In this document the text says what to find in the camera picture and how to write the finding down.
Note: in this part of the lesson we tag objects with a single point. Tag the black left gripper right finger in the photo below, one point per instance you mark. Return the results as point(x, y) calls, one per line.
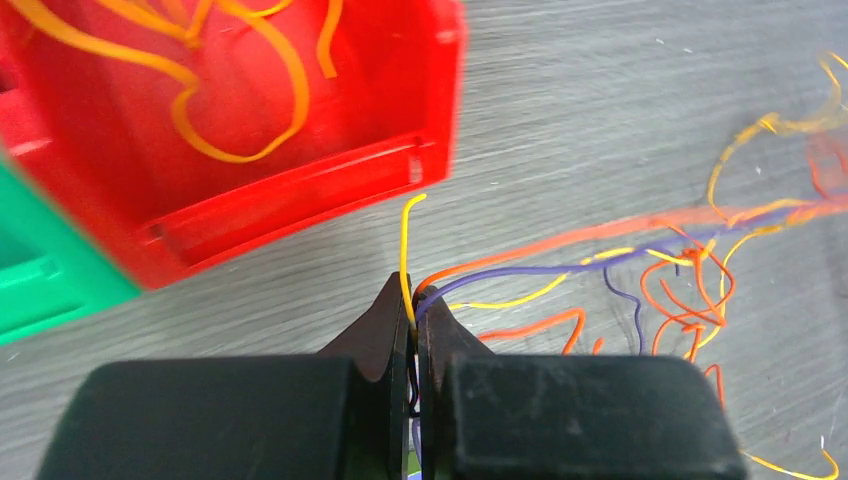
point(506, 416)

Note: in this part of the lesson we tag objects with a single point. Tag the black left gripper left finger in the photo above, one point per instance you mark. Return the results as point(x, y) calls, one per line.
point(339, 413)

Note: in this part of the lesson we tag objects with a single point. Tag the green plastic bin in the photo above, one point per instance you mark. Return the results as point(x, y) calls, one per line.
point(50, 275)

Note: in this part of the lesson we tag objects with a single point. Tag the red plastic bin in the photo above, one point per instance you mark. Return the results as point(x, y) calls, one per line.
point(179, 134)

